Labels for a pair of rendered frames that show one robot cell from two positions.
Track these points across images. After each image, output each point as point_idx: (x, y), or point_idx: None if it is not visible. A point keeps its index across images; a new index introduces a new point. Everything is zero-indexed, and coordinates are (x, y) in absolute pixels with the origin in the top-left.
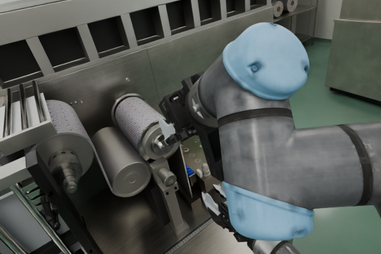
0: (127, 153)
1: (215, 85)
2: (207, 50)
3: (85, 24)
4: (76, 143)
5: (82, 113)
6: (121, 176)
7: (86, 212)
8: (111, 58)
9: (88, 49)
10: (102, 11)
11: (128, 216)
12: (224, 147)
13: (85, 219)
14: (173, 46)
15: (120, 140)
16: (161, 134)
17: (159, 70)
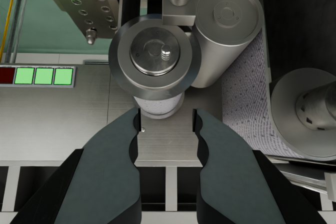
0: (209, 57)
1: None
2: (8, 125)
3: (167, 211)
4: (291, 129)
5: (207, 110)
6: (242, 32)
7: None
8: (152, 162)
9: (173, 181)
10: (142, 221)
11: None
12: None
13: None
14: (63, 150)
15: None
16: (153, 73)
17: (95, 125)
